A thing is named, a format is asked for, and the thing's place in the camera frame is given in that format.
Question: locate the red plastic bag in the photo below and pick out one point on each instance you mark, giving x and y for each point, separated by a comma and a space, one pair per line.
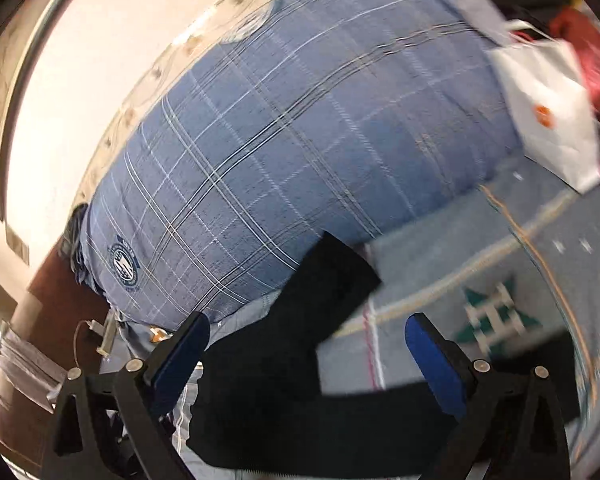
595, 60

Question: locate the brown wooden nightstand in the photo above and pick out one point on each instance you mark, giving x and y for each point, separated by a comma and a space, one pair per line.
45, 285

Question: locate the black pants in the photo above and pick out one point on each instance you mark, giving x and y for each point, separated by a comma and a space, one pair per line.
280, 360

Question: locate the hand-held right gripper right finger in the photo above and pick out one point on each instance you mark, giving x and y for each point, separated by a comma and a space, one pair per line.
432, 360

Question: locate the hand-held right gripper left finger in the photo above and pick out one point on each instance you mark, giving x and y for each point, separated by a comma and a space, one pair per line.
180, 355

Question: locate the blue plaid pillow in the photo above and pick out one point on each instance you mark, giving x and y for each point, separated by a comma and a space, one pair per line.
305, 135

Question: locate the white paper bag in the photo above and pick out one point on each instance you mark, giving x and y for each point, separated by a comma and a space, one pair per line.
545, 105

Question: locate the grey printed bedsheet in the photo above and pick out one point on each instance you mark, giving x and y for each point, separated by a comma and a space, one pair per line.
480, 260

